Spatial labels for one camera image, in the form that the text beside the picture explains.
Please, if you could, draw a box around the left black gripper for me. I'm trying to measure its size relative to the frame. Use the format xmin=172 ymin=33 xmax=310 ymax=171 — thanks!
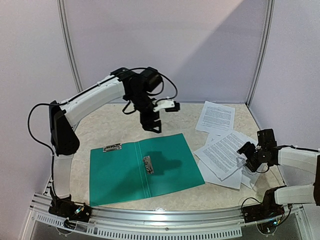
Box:
xmin=129 ymin=90 xmax=163 ymax=134

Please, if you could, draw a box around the printed paper sheet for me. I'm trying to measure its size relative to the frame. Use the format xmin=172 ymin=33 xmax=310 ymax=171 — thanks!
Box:
xmin=241 ymin=169 xmax=259 ymax=189
xmin=194 ymin=130 xmax=258 ymax=181
xmin=195 ymin=101 xmax=236 ymax=136
xmin=197 ymin=133 xmax=242 ymax=190

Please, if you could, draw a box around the green file folder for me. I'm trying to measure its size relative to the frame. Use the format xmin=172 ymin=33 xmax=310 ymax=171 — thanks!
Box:
xmin=89 ymin=133 xmax=205 ymax=207

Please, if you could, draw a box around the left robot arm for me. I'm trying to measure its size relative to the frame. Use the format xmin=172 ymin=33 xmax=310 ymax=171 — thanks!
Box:
xmin=49 ymin=67 xmax=163 ymax=217

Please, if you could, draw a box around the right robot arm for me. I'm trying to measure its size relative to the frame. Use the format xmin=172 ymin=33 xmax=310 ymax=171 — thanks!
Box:
xmin=237 ymin=128 xmax=320 ymax=218

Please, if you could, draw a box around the folder spine metal clip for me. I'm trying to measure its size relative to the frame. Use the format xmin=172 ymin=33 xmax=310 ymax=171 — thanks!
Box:
xmin=142 ymin=155 xmax=154 ymax=175

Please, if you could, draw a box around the folder cover metal clip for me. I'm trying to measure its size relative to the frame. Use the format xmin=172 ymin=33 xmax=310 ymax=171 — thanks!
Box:
xmin=102 ymin=143 xmax=122 ymax=153

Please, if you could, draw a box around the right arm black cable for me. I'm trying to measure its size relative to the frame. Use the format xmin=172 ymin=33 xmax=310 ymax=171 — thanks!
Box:
xmin=274 ymin=144 xmax=320 ymax=153

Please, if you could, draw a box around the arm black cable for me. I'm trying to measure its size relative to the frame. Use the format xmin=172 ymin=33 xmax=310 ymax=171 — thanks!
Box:
xmin=27 ymin=66 xmax=179 ymax=161
xmin=274 ymin=144 xmax=320 ymax=153

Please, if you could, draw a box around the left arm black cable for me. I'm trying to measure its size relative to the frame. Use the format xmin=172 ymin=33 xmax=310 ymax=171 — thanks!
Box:
xmin=27 ymin=66 xmax=179 ymax=161

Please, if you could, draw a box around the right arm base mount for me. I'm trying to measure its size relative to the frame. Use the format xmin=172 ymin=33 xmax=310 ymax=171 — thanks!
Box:
xmin=240 ymin=197 xmax=293 ymax=227

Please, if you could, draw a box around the aluminium front rail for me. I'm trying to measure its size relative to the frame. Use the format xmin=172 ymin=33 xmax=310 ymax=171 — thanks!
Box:
xmin=22 ymin=193 xmax=311 ymax=240

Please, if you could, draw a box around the left aluminium frame post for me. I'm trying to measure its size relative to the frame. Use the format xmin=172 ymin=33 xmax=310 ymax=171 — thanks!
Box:
xmin=56 ymin=0 xmax=84 ymax=94

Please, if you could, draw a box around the aluminium frame post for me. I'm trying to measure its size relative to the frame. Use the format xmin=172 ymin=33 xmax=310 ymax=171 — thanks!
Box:
xmin=56 ymin=0 xmax=84 ymax=94
xmin=245 ymin=0 xmax=275 ymax=108

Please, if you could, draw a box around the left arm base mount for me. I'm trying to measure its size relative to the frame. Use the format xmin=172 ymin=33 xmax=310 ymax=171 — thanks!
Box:
xmin=48 ymin=195 xmax=92 ymax=223

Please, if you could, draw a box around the right aluminium frame post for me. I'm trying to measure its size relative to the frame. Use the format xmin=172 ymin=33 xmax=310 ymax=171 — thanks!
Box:
xmin=245 ymin=0 xmax=275 ymax=108

